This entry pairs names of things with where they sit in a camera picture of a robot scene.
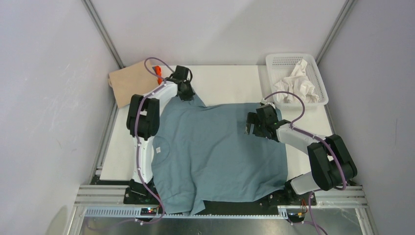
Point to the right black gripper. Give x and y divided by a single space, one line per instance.
253 118

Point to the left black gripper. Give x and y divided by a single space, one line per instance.
189 95

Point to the grey-blue t-shirt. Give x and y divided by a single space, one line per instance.
202 153

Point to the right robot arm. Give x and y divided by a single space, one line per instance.
330 161

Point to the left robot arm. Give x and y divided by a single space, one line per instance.
143 119

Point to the folded orange t-shirt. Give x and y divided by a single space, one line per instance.
157 70

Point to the folded tan t-shirt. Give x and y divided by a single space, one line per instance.
131 80

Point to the white plastic basket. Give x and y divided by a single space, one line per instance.
280 65

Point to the crumpled white t-shirt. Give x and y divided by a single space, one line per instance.
299 84

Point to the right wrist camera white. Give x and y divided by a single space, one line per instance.
264 103

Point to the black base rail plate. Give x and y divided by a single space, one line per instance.
136 193

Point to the aluminium frame rail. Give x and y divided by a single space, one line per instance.
101 210

